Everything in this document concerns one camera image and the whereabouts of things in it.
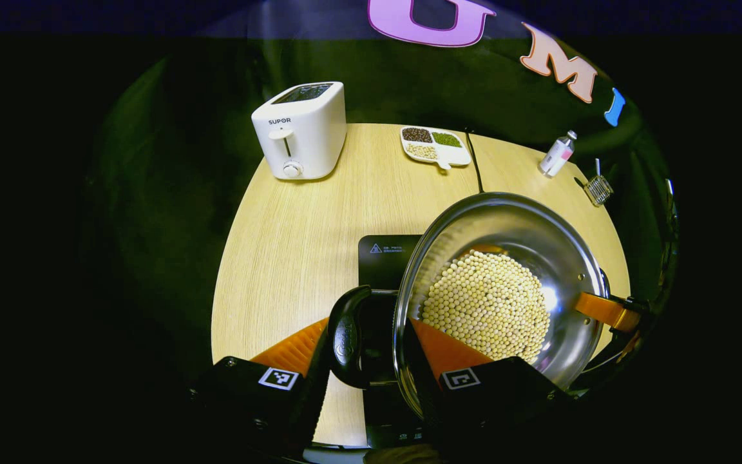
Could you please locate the black power cable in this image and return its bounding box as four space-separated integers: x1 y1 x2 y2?
465 129 484 194

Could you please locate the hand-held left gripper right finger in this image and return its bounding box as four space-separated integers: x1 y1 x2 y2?
403 317 578 445

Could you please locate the pile of soybeans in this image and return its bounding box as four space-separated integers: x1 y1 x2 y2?
421 250 551 365

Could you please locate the steel pot with black handles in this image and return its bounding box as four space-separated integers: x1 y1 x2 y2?
327 192 611 420

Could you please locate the clear glass cup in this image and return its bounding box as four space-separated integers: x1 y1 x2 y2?
576 174 614 207

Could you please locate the black induction cooktop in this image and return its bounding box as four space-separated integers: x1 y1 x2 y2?
358 235 424 449

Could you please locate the white divided dish of beans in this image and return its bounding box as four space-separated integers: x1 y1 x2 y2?
400 126 472 171

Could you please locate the white toaster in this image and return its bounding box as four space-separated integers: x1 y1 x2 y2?
251 81 348 181

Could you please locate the small bottle with pink label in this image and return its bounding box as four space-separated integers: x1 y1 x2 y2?
538 130 578 178

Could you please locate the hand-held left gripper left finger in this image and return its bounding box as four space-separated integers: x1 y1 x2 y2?
191 317 333 452

